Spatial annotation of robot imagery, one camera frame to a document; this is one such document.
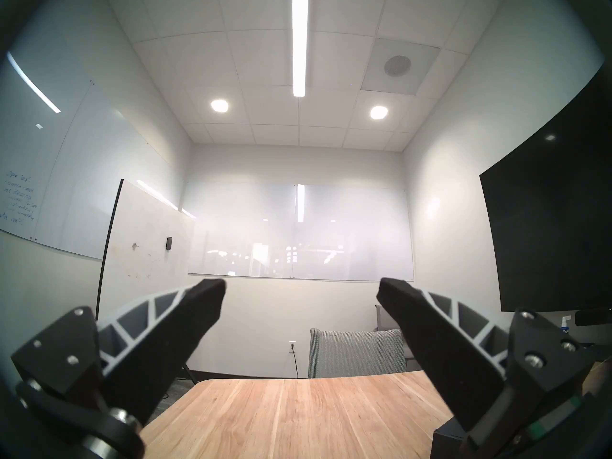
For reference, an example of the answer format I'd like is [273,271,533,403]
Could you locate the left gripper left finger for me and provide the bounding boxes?
[11,278,227,459]

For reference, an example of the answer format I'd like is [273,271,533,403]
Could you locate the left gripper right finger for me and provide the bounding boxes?
[377,277,597,459]

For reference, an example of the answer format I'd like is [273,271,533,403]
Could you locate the black cardboard box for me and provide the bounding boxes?
[430,415,474,459]

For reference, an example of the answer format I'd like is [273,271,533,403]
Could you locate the grey office chair with armrests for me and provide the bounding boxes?
[374,304,421,372]

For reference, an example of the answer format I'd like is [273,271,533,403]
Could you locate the grey mesh office chair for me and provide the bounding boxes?
[308,328,407,379]

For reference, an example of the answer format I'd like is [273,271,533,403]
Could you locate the mobile whiteboard on stand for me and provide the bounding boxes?
[96,178,197,384]

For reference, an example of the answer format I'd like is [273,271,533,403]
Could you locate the black video conference bar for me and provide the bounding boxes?
[575,307,612,327]

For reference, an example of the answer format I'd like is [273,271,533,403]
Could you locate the round ceiling speaker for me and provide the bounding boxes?
[384,55,412,77]

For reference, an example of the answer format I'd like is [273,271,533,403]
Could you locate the linear ceiling light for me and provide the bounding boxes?
[292,0,309,98]

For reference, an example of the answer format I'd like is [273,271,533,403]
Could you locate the black floor cables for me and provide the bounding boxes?
[160,365,197,401]

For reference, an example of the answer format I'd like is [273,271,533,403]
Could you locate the large black wall display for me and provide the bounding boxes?
[480,61,612,313]

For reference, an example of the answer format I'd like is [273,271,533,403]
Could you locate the glass wall whiteboard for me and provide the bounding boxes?
[184,180,415,282]

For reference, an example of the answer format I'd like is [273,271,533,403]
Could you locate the wall whiteboard with writing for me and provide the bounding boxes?
[0,47,192,261]

